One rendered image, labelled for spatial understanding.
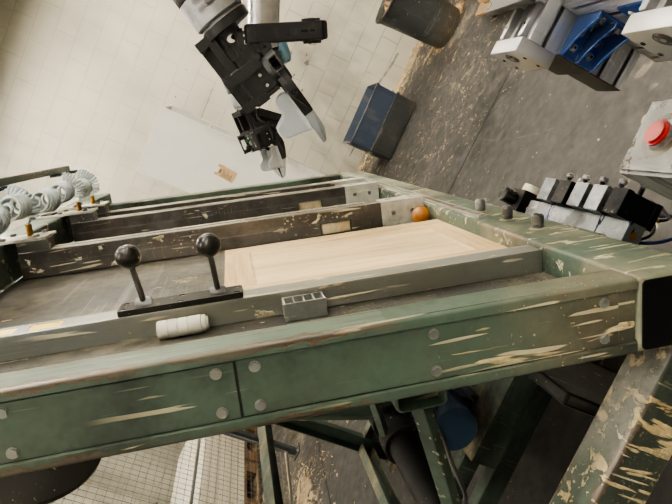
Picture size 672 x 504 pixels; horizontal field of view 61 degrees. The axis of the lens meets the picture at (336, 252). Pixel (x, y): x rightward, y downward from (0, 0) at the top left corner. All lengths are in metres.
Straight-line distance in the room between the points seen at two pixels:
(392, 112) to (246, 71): 4.75
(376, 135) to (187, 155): 1.74
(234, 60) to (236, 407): 0.46
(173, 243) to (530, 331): 1.02
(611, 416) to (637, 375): 0.07
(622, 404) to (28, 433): 0.82
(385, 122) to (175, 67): 2.31
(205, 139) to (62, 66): 2.12
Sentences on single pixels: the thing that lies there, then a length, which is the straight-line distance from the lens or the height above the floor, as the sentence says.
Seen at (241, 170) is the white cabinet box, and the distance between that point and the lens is 5.04.
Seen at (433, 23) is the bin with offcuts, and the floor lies 0.21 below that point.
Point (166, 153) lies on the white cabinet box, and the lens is 5.07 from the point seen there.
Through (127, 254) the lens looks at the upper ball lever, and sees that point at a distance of 0.90.
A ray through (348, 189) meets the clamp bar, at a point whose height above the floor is 1.01.
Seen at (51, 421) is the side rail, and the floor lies 1.54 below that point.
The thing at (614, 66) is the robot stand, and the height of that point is 0.77.
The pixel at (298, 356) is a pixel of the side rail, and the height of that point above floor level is 1.29.
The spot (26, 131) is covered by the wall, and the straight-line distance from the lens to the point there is 6.79.
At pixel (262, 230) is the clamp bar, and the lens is 1.56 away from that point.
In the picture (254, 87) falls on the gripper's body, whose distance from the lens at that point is 0.82.
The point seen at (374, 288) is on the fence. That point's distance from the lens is 0.98.
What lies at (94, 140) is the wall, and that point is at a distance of 6.61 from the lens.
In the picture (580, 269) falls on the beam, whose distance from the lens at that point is 0.99.
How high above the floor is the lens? 1.48
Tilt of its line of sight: 14 degrees down
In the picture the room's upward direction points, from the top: 67 degrees counter-clockwise
